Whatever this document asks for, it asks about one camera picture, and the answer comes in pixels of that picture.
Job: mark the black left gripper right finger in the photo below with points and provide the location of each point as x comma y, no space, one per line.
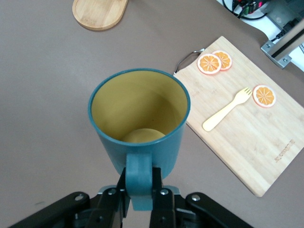
164,209

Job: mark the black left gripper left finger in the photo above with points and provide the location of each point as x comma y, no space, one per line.
111,209

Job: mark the yellow plastic fork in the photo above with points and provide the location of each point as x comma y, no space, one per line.
221,114

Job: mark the teal cup with yellow inside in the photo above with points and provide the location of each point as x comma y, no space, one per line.
142,104

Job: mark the bamboo cutting board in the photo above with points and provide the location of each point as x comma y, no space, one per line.
249,147

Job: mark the wooden cup rack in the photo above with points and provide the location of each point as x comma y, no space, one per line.
99,14

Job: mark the orange slice toy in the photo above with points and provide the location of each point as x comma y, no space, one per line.
209,64
264,96
226,60

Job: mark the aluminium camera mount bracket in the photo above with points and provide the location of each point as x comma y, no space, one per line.
280,50

